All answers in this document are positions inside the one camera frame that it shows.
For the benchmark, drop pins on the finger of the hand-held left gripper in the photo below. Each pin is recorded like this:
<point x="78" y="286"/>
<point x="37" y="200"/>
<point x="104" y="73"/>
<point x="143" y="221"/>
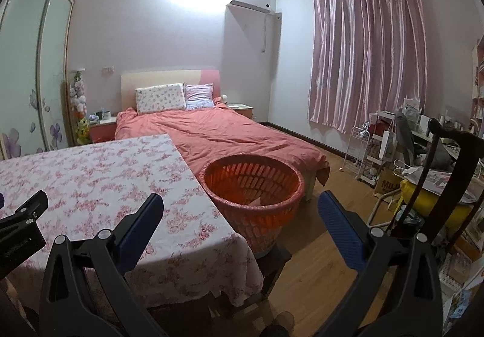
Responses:
<point x="26" y="208"/>

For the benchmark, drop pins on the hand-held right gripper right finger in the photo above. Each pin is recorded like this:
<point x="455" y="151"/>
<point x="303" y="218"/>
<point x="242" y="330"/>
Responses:
<point x="340" y="231"/>

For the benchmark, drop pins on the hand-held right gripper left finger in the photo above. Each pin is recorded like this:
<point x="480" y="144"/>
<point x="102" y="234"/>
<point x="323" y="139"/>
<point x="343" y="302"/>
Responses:
<point x="140" y="225"/>

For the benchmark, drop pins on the orange plastic basket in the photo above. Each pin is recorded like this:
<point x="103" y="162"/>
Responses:
<point x="264" y="225"/>

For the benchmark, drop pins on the pink floral tablecloth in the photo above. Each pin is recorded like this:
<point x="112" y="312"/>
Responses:
<point x="113" y="178"/>

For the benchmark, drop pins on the cardboard box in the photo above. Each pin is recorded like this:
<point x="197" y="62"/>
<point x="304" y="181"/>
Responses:
<point x="387" y="182"/>

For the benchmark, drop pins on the black stool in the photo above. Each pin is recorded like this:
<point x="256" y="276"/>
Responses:
<point x="274" y="265"/>

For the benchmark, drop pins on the white trolley cart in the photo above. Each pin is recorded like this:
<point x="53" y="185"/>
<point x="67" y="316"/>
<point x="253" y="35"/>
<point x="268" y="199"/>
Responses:
<point x="372" y="163"/>

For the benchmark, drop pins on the yellow plush toy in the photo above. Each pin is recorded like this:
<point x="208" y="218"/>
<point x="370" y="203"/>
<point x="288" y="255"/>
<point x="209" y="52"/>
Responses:
<point x="83" y="131"/>

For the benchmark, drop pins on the yellow cushion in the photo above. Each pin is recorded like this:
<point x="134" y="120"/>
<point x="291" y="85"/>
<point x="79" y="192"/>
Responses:
<point x="435" y="204"/>

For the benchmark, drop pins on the white paper bag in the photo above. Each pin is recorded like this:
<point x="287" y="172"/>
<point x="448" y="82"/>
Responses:
<point x="387" y="144"/>

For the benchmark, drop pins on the orange bedside table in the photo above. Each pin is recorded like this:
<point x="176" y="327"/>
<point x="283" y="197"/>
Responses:
<point x="102" y="131"/>

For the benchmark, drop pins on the printed magazine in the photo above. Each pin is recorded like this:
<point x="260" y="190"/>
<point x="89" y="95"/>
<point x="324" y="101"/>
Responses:
<point x="438" y="180"/>

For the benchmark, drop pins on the hanging plush toys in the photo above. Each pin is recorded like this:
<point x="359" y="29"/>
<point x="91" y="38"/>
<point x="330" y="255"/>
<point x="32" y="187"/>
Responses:
<point x="78" y="95"/>

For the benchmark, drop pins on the cluttered desk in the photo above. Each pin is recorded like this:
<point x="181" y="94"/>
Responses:
<point x="421" y="134"/>

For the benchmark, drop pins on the white floral pillow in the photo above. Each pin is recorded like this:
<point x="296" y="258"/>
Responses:
<point x="160" y="98"/>

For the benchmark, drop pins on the bed with pink duvet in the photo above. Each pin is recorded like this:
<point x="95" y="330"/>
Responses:
<point x="245" y="140"/>

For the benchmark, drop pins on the wardrobe with flower doors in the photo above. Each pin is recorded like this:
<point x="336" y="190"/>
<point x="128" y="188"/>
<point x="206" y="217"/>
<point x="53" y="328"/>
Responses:
<point x="30" y="76"/>

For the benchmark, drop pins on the pile of paper cartons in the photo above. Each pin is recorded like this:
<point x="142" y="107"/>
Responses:
<point x="465" y="284"/>

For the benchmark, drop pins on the pink striped pillow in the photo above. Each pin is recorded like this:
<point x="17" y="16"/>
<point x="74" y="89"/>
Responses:
<point x="198" y="95"/>

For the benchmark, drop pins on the dark wooden chair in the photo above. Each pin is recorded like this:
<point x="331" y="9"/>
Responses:
<point x="467" y="155"/>

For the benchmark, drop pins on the wooden bedside table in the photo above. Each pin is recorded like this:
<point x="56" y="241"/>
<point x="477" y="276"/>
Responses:
<point x="240" y="110"/>

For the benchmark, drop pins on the pink curtain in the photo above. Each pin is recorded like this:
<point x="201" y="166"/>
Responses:
<point x="366" y="53"/>

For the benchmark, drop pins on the white bookshelf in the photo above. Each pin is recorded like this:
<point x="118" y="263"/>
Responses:
<point x="478" y="87"/>

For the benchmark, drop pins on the white pipe cover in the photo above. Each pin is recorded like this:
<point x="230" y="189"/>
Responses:
<point x="272" y="30"/>

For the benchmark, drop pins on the white air conditioner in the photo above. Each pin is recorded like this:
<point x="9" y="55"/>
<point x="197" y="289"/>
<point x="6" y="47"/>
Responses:
<point x="251" y="0"/>

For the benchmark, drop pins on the white tube frame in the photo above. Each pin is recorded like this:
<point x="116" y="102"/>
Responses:
<point x="376" y="208"/>

